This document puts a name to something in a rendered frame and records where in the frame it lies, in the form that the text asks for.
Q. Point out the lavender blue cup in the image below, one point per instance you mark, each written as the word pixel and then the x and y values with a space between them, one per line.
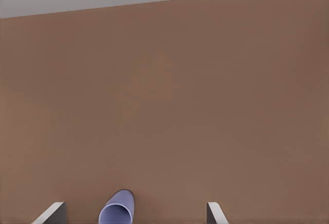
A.
pixel 120 206

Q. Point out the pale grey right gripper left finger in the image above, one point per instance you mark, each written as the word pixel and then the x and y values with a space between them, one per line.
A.
pixel 52 214

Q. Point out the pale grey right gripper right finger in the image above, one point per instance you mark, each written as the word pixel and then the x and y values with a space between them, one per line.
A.
pixel 215 213

